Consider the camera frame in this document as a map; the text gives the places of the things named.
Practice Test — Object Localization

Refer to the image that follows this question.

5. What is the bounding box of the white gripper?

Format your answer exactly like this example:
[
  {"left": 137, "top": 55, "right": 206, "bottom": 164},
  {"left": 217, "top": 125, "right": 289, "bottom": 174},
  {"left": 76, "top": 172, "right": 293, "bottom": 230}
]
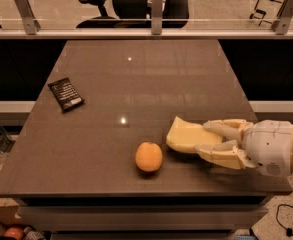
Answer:
[{"left": 195, "top": 119, "right": 293, "bottom": 177}]

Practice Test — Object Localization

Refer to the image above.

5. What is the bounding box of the yellow sponge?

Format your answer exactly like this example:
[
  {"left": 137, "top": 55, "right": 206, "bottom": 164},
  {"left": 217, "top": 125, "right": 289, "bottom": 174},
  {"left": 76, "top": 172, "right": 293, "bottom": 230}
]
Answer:
[{"left": 166, "top": 117, "right": 223, "bottom": 153}]

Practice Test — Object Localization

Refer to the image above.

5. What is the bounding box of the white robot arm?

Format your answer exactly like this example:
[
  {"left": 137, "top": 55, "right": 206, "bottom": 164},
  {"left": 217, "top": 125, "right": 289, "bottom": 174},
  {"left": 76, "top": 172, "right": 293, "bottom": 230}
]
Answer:
[{"left": 195, "top": 119, "right": 293, "bottom": 177}]

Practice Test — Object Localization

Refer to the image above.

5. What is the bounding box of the orange fruit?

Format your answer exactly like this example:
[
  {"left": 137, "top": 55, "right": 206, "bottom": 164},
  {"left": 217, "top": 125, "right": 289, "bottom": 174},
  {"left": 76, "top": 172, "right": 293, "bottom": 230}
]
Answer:
[{"left": 135, "top": 142, "right": 163, "bottom": 172}]

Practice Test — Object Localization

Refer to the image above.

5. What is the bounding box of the black office chair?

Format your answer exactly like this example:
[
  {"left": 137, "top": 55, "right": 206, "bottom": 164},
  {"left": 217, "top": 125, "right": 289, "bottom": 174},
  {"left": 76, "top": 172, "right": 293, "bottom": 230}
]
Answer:
[{"left": 77, "top": 0, "right": 189, "bottom": 28}]

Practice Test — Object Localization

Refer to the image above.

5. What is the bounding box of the black snack packet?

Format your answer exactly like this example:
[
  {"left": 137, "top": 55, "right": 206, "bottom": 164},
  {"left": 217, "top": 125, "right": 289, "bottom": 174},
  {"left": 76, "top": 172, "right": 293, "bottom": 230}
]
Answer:
[{"left": 48, "top": 78, "right": 84, "bottom": 112}]

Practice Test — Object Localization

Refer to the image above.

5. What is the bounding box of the orange ball under table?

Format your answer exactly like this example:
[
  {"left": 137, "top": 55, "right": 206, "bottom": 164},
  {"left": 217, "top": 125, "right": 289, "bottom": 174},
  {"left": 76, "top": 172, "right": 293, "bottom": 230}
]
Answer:
[{"left": 4, "top": 227, "right": 24, "bottom": 240}]

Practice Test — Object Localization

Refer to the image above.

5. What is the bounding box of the black floor cable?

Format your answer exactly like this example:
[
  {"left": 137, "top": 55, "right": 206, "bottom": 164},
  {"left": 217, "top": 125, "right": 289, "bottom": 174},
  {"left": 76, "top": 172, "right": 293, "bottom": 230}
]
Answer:
[{"left": 275, "top": 203, "right": 293, "bottom": 240}]

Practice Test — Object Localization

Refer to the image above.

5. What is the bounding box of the right metal rail bracket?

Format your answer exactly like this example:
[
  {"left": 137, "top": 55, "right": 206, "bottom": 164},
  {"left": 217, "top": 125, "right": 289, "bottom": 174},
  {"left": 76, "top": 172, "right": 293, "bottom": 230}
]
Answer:
[{"left": 271, "top": 0, "right": 293, "bottom": 35}]

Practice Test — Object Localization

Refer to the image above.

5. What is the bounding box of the metal rail bracket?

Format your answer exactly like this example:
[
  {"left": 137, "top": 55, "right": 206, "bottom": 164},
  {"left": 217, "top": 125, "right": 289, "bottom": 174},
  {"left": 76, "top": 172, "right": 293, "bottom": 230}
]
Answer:
[
  {"left": 14, "top": 0, "right": 41, "bottom": 35},
  {"left": 271, "top": 0, "right": 293, "bottom": 35},
  {"left": 151, "top": 0, "right": 163, "bottom": 35}
]

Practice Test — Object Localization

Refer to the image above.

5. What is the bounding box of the wooden stool frame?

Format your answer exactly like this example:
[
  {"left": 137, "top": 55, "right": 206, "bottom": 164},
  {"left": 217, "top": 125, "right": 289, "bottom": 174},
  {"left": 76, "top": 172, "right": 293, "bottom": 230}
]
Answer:
[{"left": 249, "top": 0, "right": 285, "bottom": 26}]

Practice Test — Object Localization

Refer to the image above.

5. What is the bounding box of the middle metal rail bracket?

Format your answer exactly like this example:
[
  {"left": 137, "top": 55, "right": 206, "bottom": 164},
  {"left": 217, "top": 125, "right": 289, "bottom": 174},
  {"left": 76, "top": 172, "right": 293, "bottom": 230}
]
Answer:
[{"left": 151, "top": 0, "right": 163, "bottom": 35}]

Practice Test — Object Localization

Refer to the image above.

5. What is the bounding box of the left metal rail bracket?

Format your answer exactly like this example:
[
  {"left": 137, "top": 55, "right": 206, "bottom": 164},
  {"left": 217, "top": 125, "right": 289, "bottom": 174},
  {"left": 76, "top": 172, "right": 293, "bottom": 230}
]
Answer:
[{"left": 14, "top": 0, "right": 41, "bottom": 35}]

